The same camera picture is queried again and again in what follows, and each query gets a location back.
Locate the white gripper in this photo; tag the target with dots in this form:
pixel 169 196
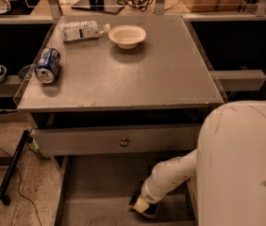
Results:
pixel 149 194

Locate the green and yellow sponge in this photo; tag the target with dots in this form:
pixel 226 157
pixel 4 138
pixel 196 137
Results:
pixel 150 212

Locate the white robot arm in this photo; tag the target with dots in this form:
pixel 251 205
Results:
pixel 229 164

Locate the grey open middle drawer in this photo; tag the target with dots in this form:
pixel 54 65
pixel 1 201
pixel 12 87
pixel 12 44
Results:
pixel 96 190

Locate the round brass drawer knob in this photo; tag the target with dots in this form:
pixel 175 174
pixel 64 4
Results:
pixel 124 142

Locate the grey top drawer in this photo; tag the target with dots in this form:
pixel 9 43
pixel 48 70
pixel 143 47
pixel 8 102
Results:
pixel 117 139

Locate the grey drawer cabinet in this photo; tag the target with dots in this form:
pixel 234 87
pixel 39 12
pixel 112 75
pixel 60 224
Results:
pixel 164 80

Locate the black bar on floor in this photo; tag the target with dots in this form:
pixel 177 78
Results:
pixel 4 198

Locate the blue soda can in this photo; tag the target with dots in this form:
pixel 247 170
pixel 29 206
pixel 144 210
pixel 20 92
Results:
pixel 47 68

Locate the white paper bowl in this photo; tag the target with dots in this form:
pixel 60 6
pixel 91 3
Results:
pixel 127 36

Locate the clear plastic water bottle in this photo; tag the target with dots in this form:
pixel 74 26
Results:
pixel 83 30

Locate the black monitor stand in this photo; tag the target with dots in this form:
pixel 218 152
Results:
pixel 104 6

